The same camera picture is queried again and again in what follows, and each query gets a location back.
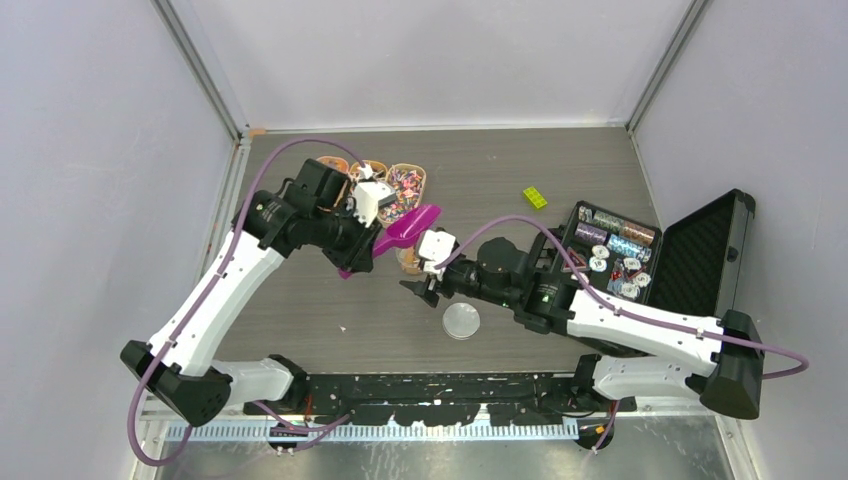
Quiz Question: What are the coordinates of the clear plastic jar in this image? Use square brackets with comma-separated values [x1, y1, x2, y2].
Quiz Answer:
[396, 246, 422, 276]

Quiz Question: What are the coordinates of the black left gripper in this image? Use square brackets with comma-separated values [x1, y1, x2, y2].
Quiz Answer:
[310, 200, 381, 272]

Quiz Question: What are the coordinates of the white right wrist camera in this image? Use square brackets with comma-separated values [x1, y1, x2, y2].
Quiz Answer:
[416, 230, 456, 280]

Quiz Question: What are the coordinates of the clear round jar lid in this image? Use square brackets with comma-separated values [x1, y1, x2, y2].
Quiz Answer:
[442, 302, 481, 340]

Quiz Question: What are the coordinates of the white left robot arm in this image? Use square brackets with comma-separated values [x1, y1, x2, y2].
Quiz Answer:
[120, 159, 395, 427]

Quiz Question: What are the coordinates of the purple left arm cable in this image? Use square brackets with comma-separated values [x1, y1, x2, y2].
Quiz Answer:
[127, 137, 372, 468]

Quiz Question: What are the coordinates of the yellow-green toy brick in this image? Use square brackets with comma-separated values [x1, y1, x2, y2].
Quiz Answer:
[522, 186, 548, 210]

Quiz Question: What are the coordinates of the pink oval candy tray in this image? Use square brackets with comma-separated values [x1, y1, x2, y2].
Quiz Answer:
[317, 156, 350, 175]

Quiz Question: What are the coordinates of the magenta plastic scoop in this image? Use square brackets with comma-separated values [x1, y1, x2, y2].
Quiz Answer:
[323, 204, 441, 279]

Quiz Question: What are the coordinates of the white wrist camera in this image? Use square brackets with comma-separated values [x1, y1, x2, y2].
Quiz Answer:
[416, 230, 456, 280]
[352, 164, 396, 227]

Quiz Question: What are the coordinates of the yellow tray with ball lollipops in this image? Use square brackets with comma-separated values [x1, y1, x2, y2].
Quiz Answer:
[350, 160, 389, 182]

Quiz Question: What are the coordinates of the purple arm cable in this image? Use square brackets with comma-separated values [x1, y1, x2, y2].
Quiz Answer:
[127, 137, 372, 468]
[433, 213, 811, 452]

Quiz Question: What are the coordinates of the black poker chip case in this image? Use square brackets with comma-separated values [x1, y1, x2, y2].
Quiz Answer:
[553, 189, 756, 318]

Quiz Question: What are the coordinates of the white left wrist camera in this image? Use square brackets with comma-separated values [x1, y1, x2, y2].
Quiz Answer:
[352, 164, 396, 227]

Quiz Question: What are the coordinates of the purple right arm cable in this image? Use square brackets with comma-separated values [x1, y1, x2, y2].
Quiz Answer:
[433, 213, 811, 452]

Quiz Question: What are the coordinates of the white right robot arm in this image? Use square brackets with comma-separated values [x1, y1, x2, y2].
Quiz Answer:
[402, 235, 764, 420]

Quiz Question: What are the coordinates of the tan tray with swirl lollipops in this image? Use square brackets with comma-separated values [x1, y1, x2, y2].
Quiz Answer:
[378, 163, 427, 226]

